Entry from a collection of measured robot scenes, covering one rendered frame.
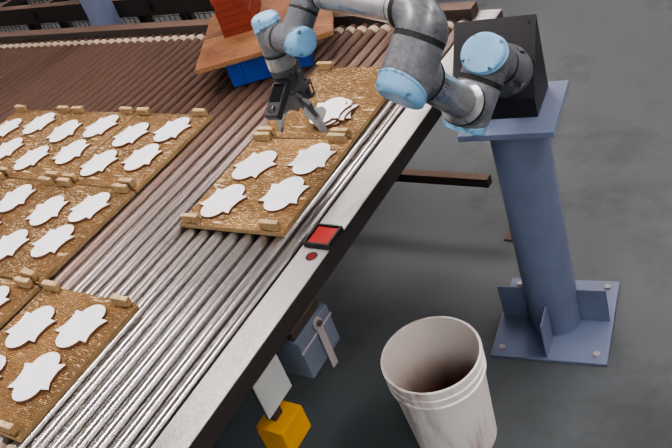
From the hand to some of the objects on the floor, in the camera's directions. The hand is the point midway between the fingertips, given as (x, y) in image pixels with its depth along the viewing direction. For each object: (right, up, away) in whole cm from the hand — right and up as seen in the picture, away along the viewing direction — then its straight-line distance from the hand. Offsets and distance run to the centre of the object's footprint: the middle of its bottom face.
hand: (302, 134), depth 223 cm
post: (-74, -8, +215) cm, 228 cm away
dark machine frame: (-116, +12, +265) cm, 290 cm away
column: (+85, -60, +56) cm, 118 cm away
